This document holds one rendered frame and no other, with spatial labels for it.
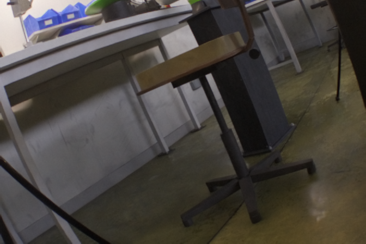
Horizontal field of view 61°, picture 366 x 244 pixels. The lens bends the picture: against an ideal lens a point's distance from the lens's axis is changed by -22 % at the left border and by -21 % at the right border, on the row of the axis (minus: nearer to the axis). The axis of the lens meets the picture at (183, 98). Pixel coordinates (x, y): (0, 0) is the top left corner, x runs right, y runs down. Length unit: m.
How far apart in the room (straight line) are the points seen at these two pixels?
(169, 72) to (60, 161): 1.41
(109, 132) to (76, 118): 0.33
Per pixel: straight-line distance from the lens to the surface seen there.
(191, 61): 1.23
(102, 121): 2.81
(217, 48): 1.21
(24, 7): 1.54
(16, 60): 1.37
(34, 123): 2.44
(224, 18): 1.94
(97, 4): 1.82
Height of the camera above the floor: 0.59
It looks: 5 degrees down
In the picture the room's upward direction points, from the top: 24 degrees counter-clockwise
